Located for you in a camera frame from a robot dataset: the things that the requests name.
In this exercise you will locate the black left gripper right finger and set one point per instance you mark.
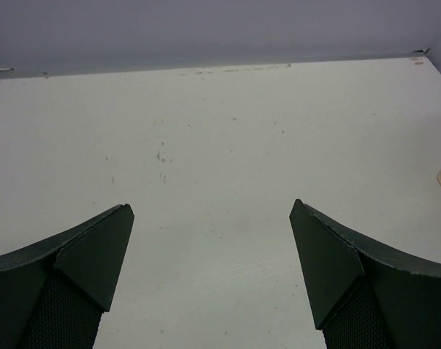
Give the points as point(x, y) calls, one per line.
point(363, 293)

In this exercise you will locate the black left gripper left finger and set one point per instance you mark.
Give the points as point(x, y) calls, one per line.
point(53, 292)

